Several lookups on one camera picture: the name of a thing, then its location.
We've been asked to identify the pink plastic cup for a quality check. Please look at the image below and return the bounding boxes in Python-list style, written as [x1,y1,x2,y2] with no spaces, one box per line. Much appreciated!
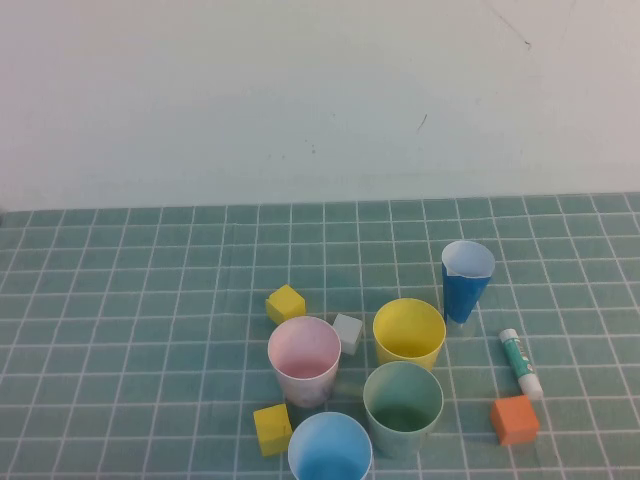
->
[267,315,343,409]

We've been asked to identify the yellow plastic cup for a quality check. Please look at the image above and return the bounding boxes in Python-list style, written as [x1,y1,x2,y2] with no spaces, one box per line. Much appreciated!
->
[372,297,447,374]

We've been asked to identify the green plastic cup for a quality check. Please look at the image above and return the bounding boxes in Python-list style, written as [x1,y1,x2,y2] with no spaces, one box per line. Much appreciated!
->
[362,360,445,459]

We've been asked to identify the yellow foam cube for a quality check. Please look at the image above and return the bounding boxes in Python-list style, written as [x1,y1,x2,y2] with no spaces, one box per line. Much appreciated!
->
[264,284,307,325]
[252,403,293,458]

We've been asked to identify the white foam cube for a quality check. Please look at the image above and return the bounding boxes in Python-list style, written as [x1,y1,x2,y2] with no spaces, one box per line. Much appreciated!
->
[331,313,364,356]

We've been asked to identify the blue paper cone cup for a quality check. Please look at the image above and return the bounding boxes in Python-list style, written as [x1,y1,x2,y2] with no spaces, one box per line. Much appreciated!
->
[440,240,496,337]

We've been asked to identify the green and white glue stick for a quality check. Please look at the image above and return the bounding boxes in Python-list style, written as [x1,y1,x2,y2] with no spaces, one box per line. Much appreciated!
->
[498,328,544,401]

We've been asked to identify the orange foam cube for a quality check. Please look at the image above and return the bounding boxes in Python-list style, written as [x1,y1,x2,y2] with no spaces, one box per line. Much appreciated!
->
[489,394,542,447]

